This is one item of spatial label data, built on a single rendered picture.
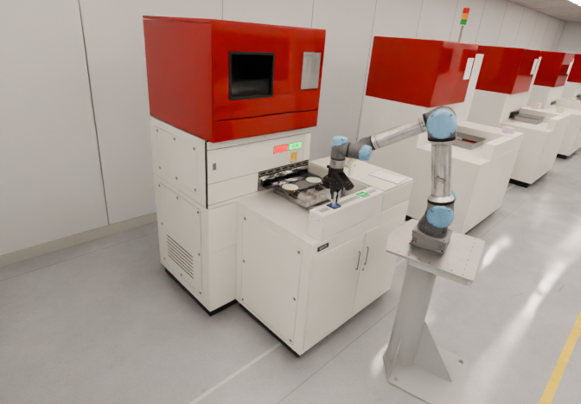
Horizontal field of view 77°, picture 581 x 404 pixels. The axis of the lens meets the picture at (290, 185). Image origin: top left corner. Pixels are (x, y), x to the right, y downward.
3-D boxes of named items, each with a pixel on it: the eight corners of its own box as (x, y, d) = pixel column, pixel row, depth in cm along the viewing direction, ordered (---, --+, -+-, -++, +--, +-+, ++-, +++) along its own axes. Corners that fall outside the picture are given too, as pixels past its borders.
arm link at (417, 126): (451, 99, 172) (355, 136, 195) (451, 102, 162) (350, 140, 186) (459, 122, 174) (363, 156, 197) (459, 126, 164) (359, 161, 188)
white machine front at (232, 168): (206, 208, 211) (204, 140, 196) (304, 179, 265) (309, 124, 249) (208, 210, 209) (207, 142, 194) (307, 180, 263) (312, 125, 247)
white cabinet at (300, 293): (234, 309, 254) (236, 202, 223) (326, 259, 317) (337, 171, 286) (300, 368, 212) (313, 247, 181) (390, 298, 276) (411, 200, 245)
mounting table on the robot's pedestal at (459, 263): (478, 260, 204) (485, 240, 199) (466, 304, 169) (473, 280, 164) (399, 234, 226) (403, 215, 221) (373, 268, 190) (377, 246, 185)
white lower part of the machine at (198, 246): (160, 272, 286) (152, 173, 255) (245, 238, 340) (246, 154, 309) (209, 323, 240) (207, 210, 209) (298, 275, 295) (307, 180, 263)
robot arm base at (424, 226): (446, 227, 195) (452, 211, 191) (447, 240, 182) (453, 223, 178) (418, 220, 199) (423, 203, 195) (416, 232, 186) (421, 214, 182)
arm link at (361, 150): (374, 142, 182) (353, 138, 185) (369, 147, 172) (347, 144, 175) (372, 157, 184) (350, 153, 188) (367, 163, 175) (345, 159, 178)
